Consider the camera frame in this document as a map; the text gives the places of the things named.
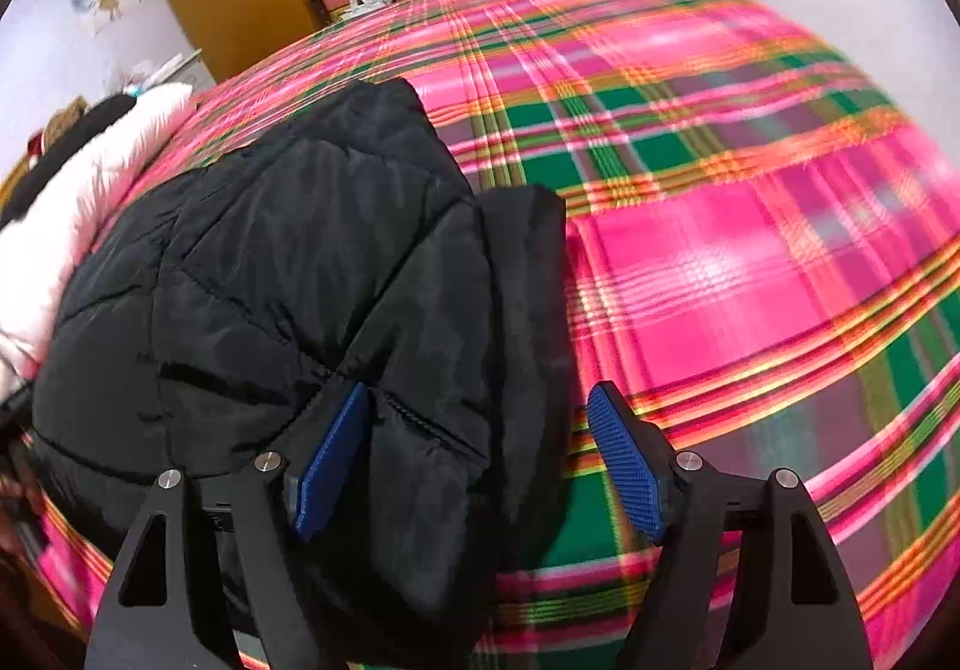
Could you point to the pink green plaid bedsheet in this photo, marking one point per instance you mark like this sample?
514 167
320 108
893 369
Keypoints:
712 265

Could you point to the white pink fluffy coat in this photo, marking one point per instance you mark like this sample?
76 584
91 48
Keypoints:
75 190

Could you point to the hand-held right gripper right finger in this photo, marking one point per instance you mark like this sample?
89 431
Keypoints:
626 460

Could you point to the black cloth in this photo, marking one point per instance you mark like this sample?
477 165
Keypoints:
82 130

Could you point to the black hooded puffer jacket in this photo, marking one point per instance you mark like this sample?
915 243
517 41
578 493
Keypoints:
300 250

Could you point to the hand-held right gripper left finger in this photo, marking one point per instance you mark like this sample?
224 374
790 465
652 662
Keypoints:
334 460

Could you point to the white nightstand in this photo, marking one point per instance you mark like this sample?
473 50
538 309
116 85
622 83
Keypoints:
176 70

